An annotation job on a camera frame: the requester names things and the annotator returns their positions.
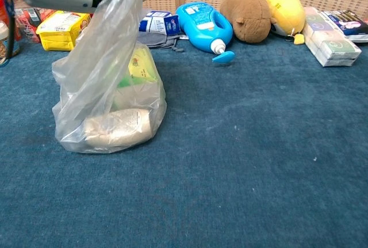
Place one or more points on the clear plastic bag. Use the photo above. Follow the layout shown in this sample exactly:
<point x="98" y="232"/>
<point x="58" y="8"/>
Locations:
<point x="95" y="66"/>

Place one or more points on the clear red black box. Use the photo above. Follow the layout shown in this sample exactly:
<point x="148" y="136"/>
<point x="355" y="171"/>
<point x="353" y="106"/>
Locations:
<point x="30" y="22"/>

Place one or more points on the yellow biscuit box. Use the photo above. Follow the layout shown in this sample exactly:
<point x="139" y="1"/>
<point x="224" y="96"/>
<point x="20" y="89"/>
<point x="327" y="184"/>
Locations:
<point x="59" y="30"/>

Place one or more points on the red lidded canister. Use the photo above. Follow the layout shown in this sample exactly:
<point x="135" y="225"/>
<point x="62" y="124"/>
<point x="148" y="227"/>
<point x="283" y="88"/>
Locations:
<point x="3" y="9"/>

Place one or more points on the small jar white lid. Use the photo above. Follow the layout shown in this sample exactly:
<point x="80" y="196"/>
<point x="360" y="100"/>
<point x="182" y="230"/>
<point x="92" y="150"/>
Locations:
<point x="3" y="46"/>

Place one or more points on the blue toothpaste box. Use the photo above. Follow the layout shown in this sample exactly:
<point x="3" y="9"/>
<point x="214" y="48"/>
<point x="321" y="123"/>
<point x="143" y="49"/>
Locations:
<point x="159" y="23"/>

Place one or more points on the yellow green snack packet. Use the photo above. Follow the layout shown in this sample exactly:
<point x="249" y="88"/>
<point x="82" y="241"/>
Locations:
<point x="142" y="64"/>

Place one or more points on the grey cloth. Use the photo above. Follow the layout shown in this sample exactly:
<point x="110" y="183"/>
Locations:
<point x="161" y="41"/>

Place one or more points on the beige paper packet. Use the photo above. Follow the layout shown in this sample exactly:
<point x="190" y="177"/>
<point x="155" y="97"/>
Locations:
<point x="120" y="128"/>

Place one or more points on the blue pump detergent bottle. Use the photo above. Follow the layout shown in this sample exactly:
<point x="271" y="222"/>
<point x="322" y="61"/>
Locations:
<point x="204" y="26"/>

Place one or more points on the brown capybara plush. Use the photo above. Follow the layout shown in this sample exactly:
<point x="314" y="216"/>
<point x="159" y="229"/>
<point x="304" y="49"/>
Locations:
<point x="248" y="15"/>

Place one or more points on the yellow plush toy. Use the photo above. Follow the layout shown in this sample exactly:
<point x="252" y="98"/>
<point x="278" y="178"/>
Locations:
<point x="287" y="12"/>

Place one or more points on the blue carpet table mat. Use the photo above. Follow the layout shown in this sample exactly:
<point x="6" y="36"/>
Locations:
<point x="230" y="150"/>

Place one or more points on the pastel tissue pack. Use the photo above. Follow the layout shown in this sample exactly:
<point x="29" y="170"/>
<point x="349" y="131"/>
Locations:
<point x="330" y="43"/>

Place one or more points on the dark blue snack packet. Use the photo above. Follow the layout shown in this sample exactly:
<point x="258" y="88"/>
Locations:
<point x="349" y="25"/>

